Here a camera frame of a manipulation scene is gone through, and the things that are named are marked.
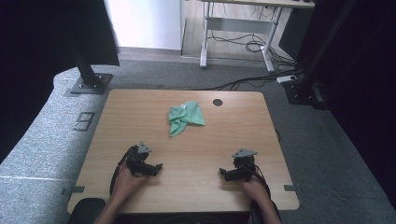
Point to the grey floor tape strip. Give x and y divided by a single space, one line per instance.
73 190
292 188

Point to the person's left leg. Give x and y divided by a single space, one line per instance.
87 211

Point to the black metal stand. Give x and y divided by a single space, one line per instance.
306 84
88 79

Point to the green microfibre cloth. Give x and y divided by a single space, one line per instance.
190 115

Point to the white power strip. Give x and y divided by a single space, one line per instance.
287 78

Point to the person's left hand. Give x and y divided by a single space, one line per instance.
126 185

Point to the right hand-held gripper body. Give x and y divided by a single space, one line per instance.
245 163

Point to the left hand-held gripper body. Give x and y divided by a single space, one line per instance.
136 160

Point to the person's right hand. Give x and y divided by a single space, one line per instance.
255 188

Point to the black curtain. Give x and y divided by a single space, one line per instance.
367 93
37 62

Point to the black box under desk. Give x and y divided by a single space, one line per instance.
294 34

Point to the white desk frame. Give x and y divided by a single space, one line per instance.
236 26

